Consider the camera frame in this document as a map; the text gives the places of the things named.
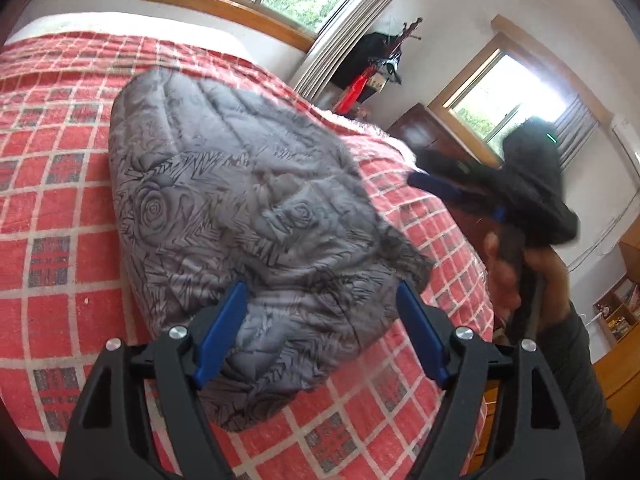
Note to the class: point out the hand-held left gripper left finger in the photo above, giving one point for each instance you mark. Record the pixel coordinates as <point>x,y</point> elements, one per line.
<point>220,332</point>

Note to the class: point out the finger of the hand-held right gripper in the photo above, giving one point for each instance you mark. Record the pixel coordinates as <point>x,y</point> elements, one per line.
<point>450,162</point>
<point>440,185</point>

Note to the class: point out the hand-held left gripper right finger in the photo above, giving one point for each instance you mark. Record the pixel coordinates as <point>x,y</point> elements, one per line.
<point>421,335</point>

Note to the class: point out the grey rose-patterned quilted blanket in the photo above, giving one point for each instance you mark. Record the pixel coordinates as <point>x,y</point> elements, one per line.
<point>225,185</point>

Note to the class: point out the person's right forearm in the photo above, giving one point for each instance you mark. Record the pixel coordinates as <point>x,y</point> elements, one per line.
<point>575,370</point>

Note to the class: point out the person's right hand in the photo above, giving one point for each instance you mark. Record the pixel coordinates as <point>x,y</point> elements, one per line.
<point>545,275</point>

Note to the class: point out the dark wooden dresser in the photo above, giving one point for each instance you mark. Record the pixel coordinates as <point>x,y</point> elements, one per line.
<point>430,130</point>

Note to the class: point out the grey striped curtain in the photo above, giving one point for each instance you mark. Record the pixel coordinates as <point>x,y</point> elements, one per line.
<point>580,125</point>

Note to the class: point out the white air conditioner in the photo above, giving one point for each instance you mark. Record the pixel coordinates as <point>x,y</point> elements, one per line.
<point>627,135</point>

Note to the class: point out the black white hanging item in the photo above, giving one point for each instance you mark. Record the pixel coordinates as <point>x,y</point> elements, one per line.
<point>387,72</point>

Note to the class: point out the red hanging item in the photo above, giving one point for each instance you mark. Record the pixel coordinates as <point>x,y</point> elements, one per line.
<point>352,95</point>

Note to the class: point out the black hanging garment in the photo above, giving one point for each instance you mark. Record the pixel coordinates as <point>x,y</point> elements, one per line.
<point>360,60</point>

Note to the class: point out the wooden coat rack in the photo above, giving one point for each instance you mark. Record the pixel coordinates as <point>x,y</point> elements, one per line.
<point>407,30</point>

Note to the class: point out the wooden shelf unit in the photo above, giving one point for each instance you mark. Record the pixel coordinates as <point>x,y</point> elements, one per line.
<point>622,310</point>

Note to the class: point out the white pleated curtain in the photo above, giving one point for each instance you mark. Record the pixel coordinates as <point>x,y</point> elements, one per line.
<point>340,45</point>

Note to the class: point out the red plaid blanket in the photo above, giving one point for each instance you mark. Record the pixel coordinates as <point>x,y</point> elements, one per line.
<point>60,235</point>

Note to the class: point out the wooden desk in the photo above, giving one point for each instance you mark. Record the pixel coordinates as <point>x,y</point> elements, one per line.
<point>625,375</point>

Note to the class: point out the small wooden frame window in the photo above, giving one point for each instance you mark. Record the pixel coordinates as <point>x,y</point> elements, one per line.
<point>485,100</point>

